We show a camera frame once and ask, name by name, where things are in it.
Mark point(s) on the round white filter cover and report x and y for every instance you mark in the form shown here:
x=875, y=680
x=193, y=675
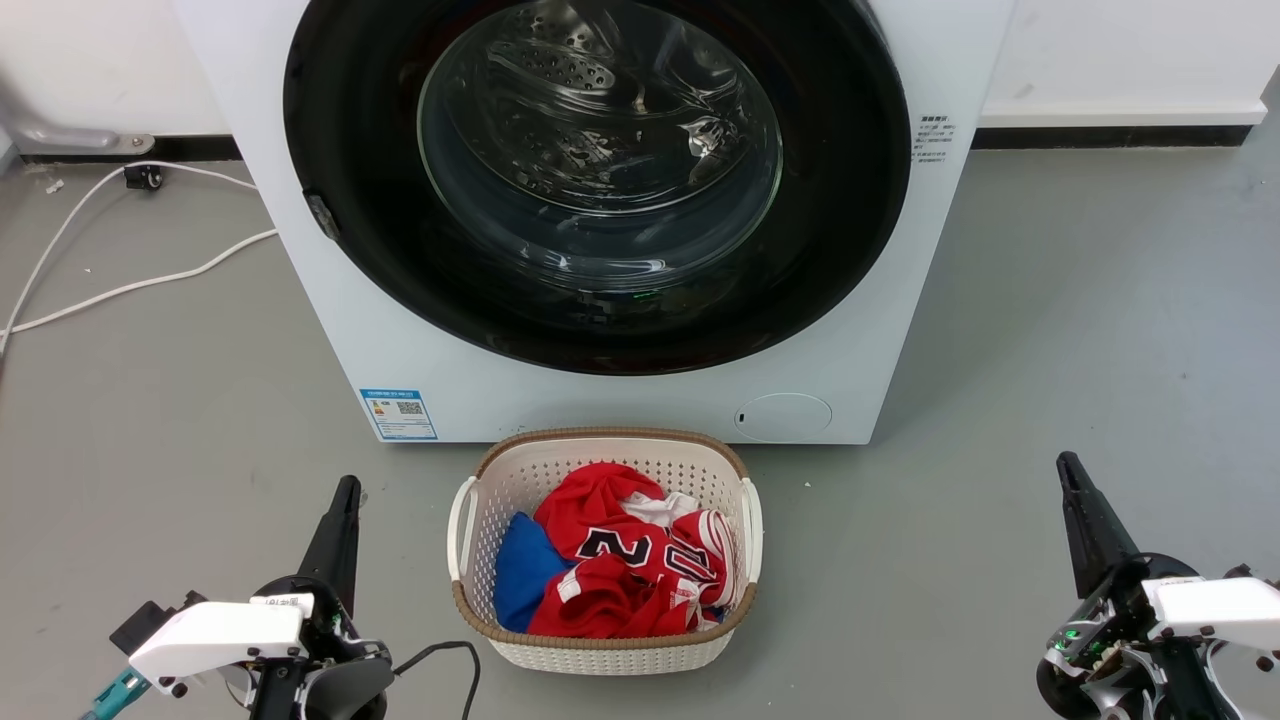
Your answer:
x=783, y=417

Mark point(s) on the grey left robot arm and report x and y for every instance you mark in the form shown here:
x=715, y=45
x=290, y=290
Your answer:
x=345, y=692

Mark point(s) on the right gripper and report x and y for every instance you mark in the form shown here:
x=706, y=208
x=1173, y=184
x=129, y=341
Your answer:
x=1115, y=625

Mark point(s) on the steel washer drum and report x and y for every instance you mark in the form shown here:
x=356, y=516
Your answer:
x=600, y=110

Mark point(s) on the red basketball jersey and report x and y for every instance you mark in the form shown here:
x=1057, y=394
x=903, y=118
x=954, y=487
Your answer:
x=600, y=520

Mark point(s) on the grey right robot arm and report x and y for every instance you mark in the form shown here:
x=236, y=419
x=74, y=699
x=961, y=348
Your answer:
x=1185, y=690

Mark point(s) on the small text sticker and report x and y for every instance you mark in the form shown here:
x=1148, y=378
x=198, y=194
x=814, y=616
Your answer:
x=936, y=140

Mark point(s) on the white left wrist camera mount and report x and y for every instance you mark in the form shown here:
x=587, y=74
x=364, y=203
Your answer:
x=215, y=636

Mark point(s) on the white woven laundry basket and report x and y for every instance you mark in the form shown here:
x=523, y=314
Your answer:
x=520, y=475

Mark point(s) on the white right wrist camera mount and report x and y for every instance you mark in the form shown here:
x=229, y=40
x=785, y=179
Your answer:
x=1215, y=606

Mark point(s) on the white front-load washing machine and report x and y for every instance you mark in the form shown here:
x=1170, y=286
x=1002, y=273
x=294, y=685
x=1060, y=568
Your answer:
x=620, y=405

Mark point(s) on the black round washer door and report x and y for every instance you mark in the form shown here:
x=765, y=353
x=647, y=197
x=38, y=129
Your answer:
x=370, y=150

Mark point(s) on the blue cloth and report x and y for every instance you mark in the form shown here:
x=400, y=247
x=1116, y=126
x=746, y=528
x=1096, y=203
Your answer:
x=522, y=570

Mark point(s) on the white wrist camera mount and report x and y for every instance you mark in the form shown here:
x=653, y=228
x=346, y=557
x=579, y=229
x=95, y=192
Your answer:
x=215, y=636
x=1215, y=606

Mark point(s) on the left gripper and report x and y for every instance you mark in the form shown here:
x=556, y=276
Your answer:
x=335, y=625

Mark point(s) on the blue energy label sticker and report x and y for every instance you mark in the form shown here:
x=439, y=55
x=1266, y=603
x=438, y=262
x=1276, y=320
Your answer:
x=398, y=414

